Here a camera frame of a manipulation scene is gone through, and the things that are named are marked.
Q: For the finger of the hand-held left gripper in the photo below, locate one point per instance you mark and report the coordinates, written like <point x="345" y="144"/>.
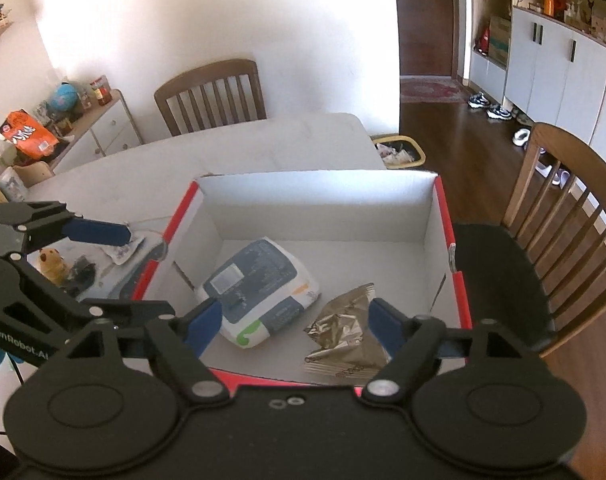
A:
<point x="128" y="309"/>
<point x="98" y="231"/>

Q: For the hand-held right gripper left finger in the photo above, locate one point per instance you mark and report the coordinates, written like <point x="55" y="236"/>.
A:
<point x="205" y="327"/>

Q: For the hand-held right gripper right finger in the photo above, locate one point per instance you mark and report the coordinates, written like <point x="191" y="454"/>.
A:
<point x="385" y="327"/>

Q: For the white printed clear packet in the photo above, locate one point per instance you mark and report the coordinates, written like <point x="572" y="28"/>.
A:
<point x="123" y="254"/>

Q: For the gold foil snack packet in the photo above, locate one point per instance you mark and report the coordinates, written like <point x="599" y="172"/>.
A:
<point x="343" y="330"/>

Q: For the yellow plush toy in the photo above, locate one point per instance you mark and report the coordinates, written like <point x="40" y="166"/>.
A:
<point x="50" y="265"/>

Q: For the white blue tissue pack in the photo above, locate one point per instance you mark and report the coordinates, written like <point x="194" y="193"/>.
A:
<point x="258" y="290"/>

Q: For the red and white cardboard box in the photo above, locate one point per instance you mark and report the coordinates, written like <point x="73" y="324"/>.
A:
<point x="308" y="210"/>

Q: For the white blue fish-print mat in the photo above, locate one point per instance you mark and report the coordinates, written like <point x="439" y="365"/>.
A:
<point x="133" y="280"/>

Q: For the light wooden stool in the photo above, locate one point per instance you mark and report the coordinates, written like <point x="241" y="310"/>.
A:
<point x="33" y="173"/>

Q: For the clear glass jar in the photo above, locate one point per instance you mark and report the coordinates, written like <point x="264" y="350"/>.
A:
<point x="10" y="185"/>

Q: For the white sideboard cabinet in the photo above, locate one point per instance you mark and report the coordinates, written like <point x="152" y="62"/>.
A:
<point x="115" y="125"/>

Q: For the orange snack bag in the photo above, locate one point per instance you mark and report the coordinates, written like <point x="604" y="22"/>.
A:
<point x="28" y="135"/>

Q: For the black seat cushion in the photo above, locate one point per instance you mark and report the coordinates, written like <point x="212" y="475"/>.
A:
<point x="503" y="270"/>

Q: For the blue globe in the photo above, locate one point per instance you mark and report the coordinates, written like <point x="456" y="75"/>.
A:
<point x="64" y="96"/>

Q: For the red-lid jar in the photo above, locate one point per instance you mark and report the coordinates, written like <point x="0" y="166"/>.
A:
<point x="102" y="91"/>

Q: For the yellow-rim trash bin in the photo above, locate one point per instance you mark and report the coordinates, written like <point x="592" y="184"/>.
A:
<point x="414" y="141"/>

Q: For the brown wooden slat-back chair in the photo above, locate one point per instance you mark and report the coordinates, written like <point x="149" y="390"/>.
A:
<point x="208" y="67"/>

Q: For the white slipper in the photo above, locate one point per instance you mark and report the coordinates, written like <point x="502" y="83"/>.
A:
<point x="521" y="136"/>
<point x="542" y="168"/>
<point x="559" y="178"/>

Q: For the red patterned rug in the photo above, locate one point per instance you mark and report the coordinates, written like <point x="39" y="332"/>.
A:
<point x="433" y="91"/>

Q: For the dark sneaker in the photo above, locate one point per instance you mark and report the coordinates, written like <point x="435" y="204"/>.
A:
<point x="479" y="100"/>
<point x="499" y="112"/>

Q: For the light wooden curved-back chair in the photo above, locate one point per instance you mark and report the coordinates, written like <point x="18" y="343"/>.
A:
<point x="558" y="136"/>

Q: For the dark brown door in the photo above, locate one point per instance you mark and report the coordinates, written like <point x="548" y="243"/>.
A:
<point x="423" y="25"/>

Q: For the brown cardboard carton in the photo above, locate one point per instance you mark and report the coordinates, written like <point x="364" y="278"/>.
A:
<point x="499" y="40"/>

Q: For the grey hallway cabinet unit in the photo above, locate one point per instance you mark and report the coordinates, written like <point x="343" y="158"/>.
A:
<point x="558" y="60"/>

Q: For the orange bottle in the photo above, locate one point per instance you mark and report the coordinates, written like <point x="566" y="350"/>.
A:
<point x="552" y="5"/>

